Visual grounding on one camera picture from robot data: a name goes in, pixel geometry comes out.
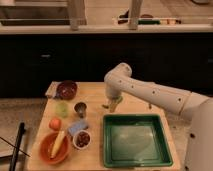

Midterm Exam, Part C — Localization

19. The blue sponge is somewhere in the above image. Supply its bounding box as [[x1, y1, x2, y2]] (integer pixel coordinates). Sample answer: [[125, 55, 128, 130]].
[[68, 119, 89, 136]]

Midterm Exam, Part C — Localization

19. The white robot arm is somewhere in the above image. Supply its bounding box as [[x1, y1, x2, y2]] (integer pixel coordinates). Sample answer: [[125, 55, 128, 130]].
[[104, 63, 213, 171]]

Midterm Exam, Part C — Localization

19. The white bowl with beans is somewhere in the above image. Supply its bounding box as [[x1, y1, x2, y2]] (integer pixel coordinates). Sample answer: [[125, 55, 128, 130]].
[[73, 130, 91, 150]]

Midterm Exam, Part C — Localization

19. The orange fruit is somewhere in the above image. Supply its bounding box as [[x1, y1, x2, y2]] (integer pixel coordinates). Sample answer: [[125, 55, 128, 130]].
[[49, 118, 62, 131]]

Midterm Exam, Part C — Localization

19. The green plastic cup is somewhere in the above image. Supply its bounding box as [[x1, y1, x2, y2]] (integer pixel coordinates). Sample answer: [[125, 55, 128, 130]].
[[55, 102, 68, 118]]

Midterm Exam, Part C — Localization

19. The small metal cup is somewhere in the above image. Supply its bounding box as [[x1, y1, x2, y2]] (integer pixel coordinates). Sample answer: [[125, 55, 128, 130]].
[[74, 102, 87, 118]]

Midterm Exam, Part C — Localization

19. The yellow banana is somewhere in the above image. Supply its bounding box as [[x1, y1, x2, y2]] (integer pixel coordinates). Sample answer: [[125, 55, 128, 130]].
[[51, 131, 65, 158]]

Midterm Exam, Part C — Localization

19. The black stand pole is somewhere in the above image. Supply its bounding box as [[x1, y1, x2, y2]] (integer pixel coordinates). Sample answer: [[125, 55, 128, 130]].
[[9, 122, 25, 171]]

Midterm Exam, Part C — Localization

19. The orange bowl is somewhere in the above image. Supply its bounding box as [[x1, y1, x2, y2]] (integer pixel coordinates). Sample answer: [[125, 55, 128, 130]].
[[39, 131, 70, 165]]

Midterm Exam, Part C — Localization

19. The dark red bowl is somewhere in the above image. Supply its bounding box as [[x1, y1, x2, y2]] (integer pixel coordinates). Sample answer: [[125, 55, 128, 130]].
[[56, 80, 77, 100]]

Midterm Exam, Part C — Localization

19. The green plastic tray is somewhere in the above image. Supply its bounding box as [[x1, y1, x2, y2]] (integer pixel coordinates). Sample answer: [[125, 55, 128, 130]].
[[103, 114, 173, 168]]

